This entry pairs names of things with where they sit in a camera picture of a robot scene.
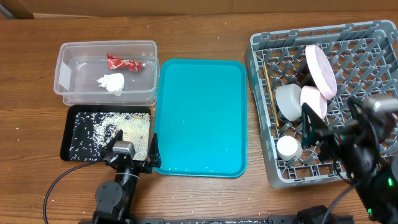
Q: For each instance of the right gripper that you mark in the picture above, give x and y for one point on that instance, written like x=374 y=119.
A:
x=325 y=133

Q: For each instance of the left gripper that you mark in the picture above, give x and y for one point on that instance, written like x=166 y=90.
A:
x=154 y=159

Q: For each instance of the pink bowl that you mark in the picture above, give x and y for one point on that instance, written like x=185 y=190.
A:
x=312 y=97

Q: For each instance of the pink plate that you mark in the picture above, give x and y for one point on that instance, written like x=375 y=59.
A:
x=321 y=71

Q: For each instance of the grey bowl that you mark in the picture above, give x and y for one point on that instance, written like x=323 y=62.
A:
x=288 y=101

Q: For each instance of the white cup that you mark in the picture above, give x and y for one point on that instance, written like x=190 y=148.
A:
x=289 y=148

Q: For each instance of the white napkin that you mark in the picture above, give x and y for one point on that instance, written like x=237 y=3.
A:
x=112 y=82

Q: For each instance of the wooden chopstick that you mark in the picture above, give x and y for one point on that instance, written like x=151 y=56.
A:
x=270 y=94

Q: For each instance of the red snack wrapper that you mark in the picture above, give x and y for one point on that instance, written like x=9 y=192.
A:
x=115 y=63

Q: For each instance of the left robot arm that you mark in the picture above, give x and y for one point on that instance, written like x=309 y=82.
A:
x=114 y=198

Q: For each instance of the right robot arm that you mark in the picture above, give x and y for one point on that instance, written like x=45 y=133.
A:
x=376 y=185

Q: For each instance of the grey dishwasher rack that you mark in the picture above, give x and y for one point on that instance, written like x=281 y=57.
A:
x=364 y=60

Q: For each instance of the black tray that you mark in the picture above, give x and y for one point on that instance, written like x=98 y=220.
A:
x=66 y=133

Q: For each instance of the teal serving tray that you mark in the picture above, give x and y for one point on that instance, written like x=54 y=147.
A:
x=201 y=118

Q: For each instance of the clear plastic bin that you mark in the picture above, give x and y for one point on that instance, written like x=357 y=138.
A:
x=81 y=64

